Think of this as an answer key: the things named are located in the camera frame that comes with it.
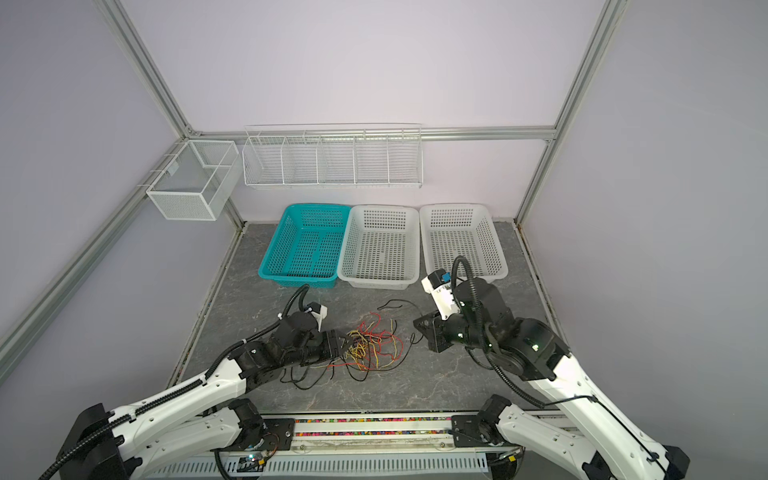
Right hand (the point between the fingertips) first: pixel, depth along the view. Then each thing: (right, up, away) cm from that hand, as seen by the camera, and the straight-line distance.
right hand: (417, 323), depth 63 cm
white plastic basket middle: (-10, +17, +49) cm, 53 cm away
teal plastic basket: (-39, +17, +49) cm, 64 cm away
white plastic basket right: (+17, +24, +55) cm, 62 cm away
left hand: (-17, -10, +15) cm, 25 cm away
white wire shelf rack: (-26, +48, +36) cm, 65 cm away
